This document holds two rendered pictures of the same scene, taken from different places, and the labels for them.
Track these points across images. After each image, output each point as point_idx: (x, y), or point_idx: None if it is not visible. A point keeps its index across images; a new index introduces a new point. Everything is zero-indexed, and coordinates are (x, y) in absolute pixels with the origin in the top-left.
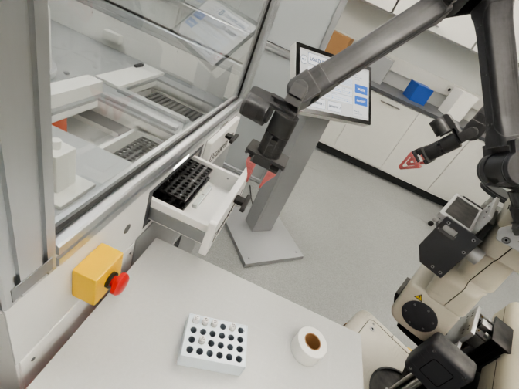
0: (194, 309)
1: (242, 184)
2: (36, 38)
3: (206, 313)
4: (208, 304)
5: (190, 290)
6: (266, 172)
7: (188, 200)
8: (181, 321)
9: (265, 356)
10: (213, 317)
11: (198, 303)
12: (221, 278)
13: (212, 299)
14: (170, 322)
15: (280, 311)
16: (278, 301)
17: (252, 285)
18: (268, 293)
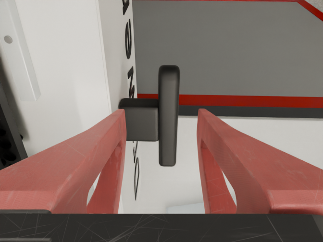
0: (168, 191)
1: (105, 77)
2: None
3: (187, 191)
4: (184, 180)
5: (149, 173)
6: (218, 146)
7: (8, 137)
8: (160, 207)
9: None
10: (199, 191)
11: (169, 184)
12: (188, 137)
13: (188, 172)
14: (148, 211)
15: (314, 148)
16: (311, 132)
17: (252, 126)
18: (289, 127)
